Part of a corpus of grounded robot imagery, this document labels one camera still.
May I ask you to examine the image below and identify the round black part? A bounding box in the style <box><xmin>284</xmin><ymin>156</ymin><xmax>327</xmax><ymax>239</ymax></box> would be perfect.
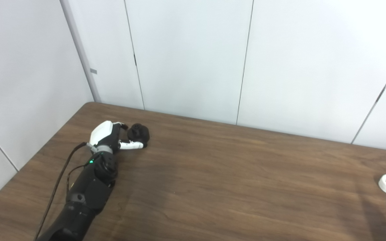
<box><xmin>127</xmin><ymin>123</ymin><xmax>150</xmax><ymax>145</ymax></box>

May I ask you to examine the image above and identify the grey wall corner post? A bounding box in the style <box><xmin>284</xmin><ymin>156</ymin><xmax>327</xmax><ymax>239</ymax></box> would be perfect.
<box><xmin>60</xmin><ymin>0</ymin><xmax>102</xmax><ymax>103</ymax></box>

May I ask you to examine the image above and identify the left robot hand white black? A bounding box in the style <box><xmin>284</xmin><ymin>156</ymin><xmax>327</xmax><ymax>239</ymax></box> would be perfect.
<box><xmin>89</xmin><ymin>120</ymin><xmax>145</xmax><ymax>152</ymax></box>

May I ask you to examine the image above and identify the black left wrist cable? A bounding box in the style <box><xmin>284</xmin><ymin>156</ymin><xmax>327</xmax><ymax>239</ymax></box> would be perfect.
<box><xmin>33</xmin><ymin>142</ymin><xmax>89</xmax><ymax>241</ymax></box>

